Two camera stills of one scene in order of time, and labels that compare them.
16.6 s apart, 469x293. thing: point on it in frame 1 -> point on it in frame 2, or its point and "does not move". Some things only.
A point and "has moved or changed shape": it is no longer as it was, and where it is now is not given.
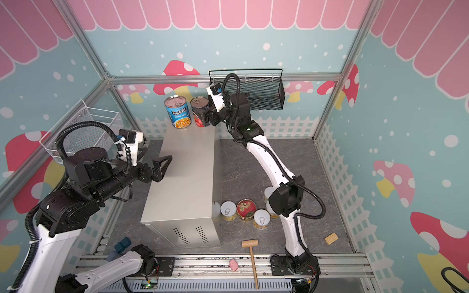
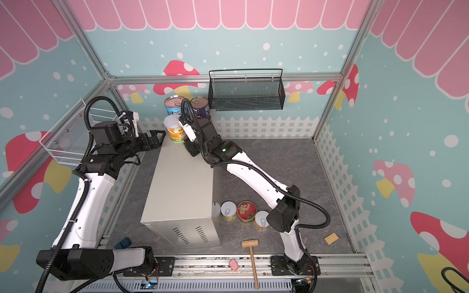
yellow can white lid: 228,210 does not move
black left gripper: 157,173 -> 148,146
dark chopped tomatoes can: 199,104 does not move
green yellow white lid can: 268,192 has moved or changed shape
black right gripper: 213,111 -> 192,119
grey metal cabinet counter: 182,208 does not move
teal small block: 124,243 does not move
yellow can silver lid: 261,219 does not move
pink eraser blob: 233,264 does not move
